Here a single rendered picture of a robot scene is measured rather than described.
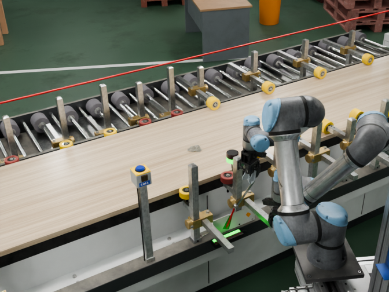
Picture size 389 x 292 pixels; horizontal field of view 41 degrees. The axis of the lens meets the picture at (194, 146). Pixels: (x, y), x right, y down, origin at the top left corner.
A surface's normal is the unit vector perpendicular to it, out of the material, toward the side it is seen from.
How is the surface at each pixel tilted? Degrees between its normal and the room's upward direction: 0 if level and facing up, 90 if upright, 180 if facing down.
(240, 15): 90
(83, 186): 0
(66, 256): 90
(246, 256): 90
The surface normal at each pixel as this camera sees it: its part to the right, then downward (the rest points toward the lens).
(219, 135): -0.03, -0.86
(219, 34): 0.20, 0.50
